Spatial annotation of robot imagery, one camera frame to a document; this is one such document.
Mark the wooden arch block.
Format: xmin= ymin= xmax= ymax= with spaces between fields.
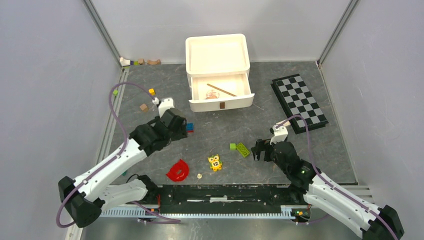
xmin=146 ymin=59 xmax=162 ymax=65

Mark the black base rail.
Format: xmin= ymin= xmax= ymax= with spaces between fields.
xmin=140 ymin=184 xmax=308 ymax=214

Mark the lime green flat brick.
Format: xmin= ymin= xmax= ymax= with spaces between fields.
xmin=236 ymin=142 xmax=251 ymax=158

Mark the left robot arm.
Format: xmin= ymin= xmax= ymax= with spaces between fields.
xmin=56 ymin=107 xmax=188 ymax=228

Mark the white corner block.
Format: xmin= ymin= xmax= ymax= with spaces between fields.
xmin=119 ymin=56 xmax=132 ymax=68

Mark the yellow owl brick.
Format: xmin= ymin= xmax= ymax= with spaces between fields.
xmin=207 ymin=154 xmax=223 ymax=172

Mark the brown small cube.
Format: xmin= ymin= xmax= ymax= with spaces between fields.
xmin=139 ymin=103 xmax=150 ymax=112

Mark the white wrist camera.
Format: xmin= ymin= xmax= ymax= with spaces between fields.
xmin=152 ymin=97 xmax=175 ymax=117
xmin=270 ymin=125 xmax=289 ymax=145

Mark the red arch brick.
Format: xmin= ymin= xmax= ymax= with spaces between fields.
xmin=166 ymin=158 xmax=190 ymax=182

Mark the white three-drawer organizer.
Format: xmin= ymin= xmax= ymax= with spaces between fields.
xmin=185 ymin=33 xmax=255 ymax=112

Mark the blue red duplo brick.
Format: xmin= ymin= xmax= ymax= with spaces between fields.
xmin=186 ymin=122 xmax=194 ymax=133

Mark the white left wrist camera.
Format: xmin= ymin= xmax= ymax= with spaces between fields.
xmin=152 ymin=97 xmax=175 ymax=117

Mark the yellow small cube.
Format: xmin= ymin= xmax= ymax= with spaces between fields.
xmin=148 ymin=88 xmax=156 ymax=96

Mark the gold makeup brush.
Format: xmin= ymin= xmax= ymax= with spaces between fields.
xmin=206 ymin=83 xmax=237 ymax=97

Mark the small lime green cube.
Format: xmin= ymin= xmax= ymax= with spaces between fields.
xmin=229 ymin=143 xmax=237 ymax=150

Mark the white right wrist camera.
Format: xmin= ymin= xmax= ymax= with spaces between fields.
xmin=270 ymin=125 xmax=289 ymax=145

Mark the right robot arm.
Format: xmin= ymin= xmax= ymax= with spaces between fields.
xmin=251 ymin=139 xmax=405 ymax=240

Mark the black grey chessboard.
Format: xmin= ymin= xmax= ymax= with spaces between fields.
xmin=270 ymin=74 xmax=329 ymax=134

